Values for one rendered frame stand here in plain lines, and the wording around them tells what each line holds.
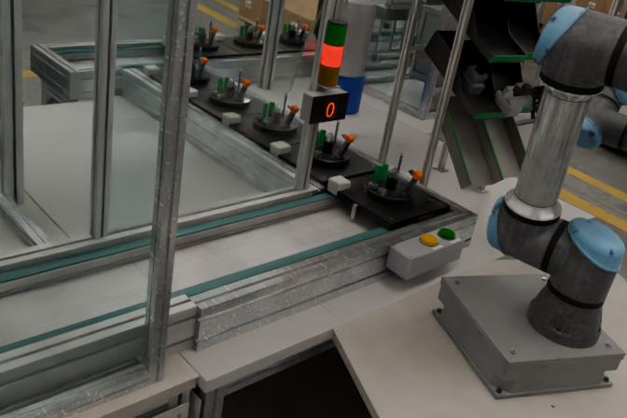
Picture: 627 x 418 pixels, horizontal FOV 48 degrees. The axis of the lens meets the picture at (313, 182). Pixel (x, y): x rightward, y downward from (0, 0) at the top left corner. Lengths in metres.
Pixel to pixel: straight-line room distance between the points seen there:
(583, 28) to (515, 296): 0.63
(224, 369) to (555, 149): 0.75
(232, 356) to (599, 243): 0.74
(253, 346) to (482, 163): 0.96
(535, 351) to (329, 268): 0.46
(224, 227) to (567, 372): 0.81
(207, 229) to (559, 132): 0.80
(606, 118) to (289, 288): 0.79
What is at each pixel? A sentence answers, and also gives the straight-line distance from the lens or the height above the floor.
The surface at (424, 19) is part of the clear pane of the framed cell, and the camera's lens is 2.91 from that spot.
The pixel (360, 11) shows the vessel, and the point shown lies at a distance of 2.71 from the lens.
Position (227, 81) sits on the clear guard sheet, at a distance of 1.60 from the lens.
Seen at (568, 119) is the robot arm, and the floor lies 1.40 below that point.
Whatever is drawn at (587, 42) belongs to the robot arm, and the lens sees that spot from 1.31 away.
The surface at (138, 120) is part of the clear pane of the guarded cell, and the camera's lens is 1.08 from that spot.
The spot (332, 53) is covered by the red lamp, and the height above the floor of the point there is 1.34.
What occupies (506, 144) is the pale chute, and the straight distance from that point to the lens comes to 2.24.
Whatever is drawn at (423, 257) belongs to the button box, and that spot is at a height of 0.95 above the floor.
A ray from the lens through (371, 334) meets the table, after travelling 1.56.
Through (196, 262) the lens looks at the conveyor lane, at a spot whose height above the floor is 0.92.
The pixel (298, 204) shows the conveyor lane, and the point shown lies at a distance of 1.83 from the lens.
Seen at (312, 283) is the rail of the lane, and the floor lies 0.93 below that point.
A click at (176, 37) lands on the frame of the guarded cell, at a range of 1.05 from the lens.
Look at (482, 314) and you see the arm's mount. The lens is 1.55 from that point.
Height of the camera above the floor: 1.76
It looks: 25 degrees down
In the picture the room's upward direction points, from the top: 10 degrees clockwise
